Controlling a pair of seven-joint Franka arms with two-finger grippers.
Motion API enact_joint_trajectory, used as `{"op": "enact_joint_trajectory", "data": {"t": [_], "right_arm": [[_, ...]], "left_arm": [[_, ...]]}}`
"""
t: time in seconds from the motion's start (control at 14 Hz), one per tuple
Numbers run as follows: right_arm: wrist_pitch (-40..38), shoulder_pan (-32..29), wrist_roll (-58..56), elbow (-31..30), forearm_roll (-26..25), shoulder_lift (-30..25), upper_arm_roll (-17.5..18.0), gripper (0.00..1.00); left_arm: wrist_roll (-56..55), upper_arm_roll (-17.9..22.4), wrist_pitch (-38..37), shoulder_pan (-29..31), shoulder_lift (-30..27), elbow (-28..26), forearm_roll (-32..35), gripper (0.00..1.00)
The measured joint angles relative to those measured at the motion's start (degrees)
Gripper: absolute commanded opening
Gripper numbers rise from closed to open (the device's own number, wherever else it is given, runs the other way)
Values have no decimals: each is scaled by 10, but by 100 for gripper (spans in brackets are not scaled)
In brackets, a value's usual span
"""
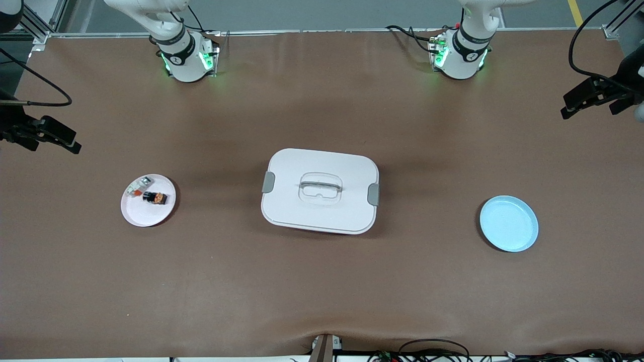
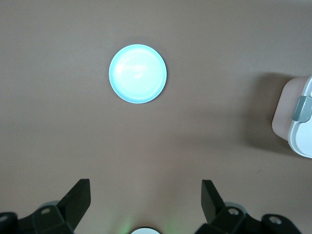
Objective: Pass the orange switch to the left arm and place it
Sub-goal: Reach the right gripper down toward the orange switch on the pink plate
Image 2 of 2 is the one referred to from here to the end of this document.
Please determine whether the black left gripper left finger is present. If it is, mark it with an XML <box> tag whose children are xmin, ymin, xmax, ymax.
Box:
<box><xmin>0</xmin><ymin>179</ymin><xmax>92</xmax><ymax>234</ymax></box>

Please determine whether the white lidded storage box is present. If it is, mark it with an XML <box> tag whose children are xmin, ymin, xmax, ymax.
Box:
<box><xmin>272</xmin><ymin>75</ymin><xmax>312</xmax><ymax>158</ymax></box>

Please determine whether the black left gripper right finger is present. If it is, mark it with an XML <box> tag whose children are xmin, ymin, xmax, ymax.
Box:
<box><xmin>195</xmin><ymin>179</ymin><xmax>302</xmax><ymax>234</ymax></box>

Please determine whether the light blue round plate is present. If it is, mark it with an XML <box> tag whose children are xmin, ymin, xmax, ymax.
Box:
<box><xmin>108</xmin><ymin>44</ymin><xmax>168</xmax><ymax>104</ymax></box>

